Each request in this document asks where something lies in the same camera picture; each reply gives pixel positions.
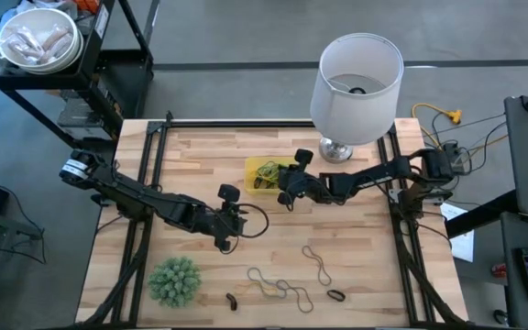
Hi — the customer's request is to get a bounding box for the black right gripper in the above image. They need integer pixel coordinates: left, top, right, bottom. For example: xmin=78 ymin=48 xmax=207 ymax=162
xmin=278 ymin=148 xmax=334 ymax=212

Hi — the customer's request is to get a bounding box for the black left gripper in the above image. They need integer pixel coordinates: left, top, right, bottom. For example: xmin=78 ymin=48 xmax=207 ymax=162
xmin=202 ymin=183 xmax=249 ymax=252

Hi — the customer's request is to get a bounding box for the green rubber band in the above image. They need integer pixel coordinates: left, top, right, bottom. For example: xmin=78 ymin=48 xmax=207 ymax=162
xmin=255 ymin=167 xmax=278 ymax=187

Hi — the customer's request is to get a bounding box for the pale yellow thin rubber band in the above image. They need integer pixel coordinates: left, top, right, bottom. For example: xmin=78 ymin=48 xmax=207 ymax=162
xmin=234 ymin=281 xmax=280 ymax=297

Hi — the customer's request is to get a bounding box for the grey thin rubber band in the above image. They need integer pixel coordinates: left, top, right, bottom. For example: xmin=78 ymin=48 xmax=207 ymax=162
xmin=247 ymin=267 xmax=289 ymax=300

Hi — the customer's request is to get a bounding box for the dark thin rubber band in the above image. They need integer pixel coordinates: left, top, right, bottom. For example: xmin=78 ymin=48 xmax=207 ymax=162
xmin=301 ymin=245 xmax=333 ymax=287
xmin=276 ymin=279 xmax=314 ymax=314

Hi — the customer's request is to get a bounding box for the yellow plastic bin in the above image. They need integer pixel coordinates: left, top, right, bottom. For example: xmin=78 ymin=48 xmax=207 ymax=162
xmin=244 ymin=156 xmax=300 ymax=196

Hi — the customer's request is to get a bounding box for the green artificial potted plant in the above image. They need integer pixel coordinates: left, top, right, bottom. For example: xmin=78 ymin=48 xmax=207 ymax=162
xmin=148 ymin=256 xmax=204 ymax=309

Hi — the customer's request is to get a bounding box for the white shade silver lamp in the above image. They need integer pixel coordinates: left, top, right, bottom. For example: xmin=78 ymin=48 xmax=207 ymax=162
xmin=309 ymin=32 xmax=405 ymax=165

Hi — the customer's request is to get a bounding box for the grey power adapter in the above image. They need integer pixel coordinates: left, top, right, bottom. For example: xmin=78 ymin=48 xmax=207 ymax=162
xmin=442 ymin=141 xmax=470 ymax=175

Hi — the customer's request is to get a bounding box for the black utility cart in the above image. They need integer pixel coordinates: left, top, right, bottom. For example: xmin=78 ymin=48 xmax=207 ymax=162
xmin=0 ymin=0 xmax=155 ymax=155

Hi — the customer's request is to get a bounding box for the white paper sheet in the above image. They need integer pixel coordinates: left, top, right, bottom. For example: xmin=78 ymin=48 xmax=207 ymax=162
xmin=438 ymin=201 xmax=476 ymax=263

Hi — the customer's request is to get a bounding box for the grey flat box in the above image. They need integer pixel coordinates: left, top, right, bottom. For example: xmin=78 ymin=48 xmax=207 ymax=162
xmin=57 ymin=96 xmax=105 ymax=129

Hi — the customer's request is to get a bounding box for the white cart label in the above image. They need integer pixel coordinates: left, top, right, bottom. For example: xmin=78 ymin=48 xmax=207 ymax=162
xmin=93 ymin=3 xmax=111 ymax=39

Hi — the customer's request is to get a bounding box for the plastic wrapped sausage pack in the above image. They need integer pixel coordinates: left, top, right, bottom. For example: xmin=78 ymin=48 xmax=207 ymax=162
xmin=38 ymin=25 xmax=72 ymax=52
xmin=5 ymin=26 xmax=45 ymax=61

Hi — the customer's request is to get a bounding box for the orange package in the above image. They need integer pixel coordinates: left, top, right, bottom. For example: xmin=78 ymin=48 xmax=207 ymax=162
xmin=71 ymin=0 xmax=103 ymax=14

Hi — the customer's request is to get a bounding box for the white ceramic bowl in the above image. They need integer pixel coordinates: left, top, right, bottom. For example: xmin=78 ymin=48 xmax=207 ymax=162
xmin=0 ymin=7 xmax=84 ymax=75

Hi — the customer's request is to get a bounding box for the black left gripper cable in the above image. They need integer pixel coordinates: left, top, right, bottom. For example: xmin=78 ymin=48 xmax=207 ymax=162
xmin=226 ymin=203 xmax=270 ymax=256

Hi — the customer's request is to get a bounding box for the black aluminium table frame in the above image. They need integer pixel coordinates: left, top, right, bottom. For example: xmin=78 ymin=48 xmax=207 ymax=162
xmin=74 ymin=111 xmax=471 ymax=330

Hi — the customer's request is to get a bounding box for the yellow extension cord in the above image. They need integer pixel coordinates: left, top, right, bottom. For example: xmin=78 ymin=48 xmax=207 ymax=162
xmin=411 ymin=103 xmax=463 ymax=152

